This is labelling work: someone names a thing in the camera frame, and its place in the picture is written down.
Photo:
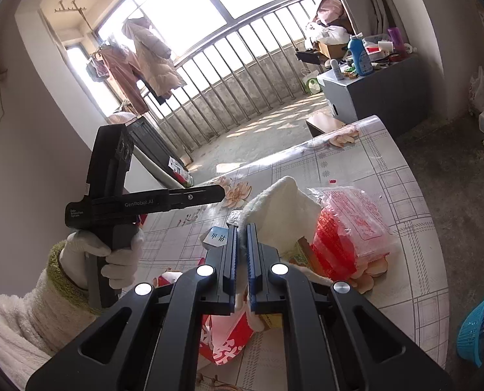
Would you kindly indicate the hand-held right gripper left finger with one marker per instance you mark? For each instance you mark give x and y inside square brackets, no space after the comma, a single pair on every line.
[221,277]

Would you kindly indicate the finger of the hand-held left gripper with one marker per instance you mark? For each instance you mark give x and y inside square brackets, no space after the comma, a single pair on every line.
[197,196]

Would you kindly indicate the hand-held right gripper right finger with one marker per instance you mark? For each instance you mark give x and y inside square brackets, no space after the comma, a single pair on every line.
[262,281]

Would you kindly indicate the yellow green box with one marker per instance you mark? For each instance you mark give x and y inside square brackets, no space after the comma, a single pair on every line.
[303,254]

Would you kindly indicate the white towel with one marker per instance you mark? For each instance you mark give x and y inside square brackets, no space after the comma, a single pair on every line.
[278,211]

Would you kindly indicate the clear bag of red packets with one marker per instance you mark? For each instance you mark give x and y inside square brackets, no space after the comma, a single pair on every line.
[348,232]

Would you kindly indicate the blue plastic wastebasket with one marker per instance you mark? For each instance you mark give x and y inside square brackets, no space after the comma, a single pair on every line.
[476,334]

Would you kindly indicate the person's left forearm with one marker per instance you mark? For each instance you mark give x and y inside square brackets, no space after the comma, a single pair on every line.
[30,326]

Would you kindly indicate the person's left hand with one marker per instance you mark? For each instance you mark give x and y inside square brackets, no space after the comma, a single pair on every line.
[75,252]

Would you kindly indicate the small blue white box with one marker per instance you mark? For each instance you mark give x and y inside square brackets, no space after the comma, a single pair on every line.
[214,238]

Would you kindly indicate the foil blister pack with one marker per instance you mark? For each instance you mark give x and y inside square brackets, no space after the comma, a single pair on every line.
[235,218]

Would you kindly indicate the black cabinet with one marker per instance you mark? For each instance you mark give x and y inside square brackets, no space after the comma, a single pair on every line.
[148,142]

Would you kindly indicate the cream hanging jacket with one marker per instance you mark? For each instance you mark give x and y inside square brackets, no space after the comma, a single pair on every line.
[152,57]

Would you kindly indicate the metal balcony railing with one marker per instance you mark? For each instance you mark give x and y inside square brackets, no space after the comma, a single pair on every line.
[242,69]

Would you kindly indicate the wooden stool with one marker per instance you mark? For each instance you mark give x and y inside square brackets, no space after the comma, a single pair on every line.
[325,124]

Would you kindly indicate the floral plastic tablecloth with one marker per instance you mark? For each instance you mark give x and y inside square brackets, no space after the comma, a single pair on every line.
[388,195]

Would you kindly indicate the green white paper bag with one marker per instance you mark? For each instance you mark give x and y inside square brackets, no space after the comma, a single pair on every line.
[312,84]

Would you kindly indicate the ceiling clothes rack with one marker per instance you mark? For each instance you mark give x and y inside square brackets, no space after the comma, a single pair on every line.
[70,9]

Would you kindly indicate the black flat object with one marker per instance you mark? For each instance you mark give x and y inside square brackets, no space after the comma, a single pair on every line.
[307,57]

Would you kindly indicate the large window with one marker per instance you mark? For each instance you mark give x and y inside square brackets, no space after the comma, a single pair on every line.
[193,4]

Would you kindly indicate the small white roll-on bottle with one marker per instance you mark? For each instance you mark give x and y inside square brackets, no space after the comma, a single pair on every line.
[336,70]

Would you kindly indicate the brown cardboard box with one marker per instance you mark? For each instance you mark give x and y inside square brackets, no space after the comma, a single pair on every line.
[331,49]

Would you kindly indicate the grey cabinet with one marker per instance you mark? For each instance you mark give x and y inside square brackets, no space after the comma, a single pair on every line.
[372,93]

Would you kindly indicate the white crumpled plastic bag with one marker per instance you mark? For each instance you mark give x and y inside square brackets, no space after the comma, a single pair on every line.
[327,32]

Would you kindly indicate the blue detergent bottle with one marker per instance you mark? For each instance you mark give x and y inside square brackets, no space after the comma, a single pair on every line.
[360,55]

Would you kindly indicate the pink cloth bundle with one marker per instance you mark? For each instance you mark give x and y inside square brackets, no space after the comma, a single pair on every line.
[333,12]

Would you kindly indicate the assorted cabinet clutter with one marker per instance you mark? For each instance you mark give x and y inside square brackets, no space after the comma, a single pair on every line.
[384,57]

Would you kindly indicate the purple cup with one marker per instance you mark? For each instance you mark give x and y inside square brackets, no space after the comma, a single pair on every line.
[395,40]

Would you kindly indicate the grey curtain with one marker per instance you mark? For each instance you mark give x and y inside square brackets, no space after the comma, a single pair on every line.
[382,0]

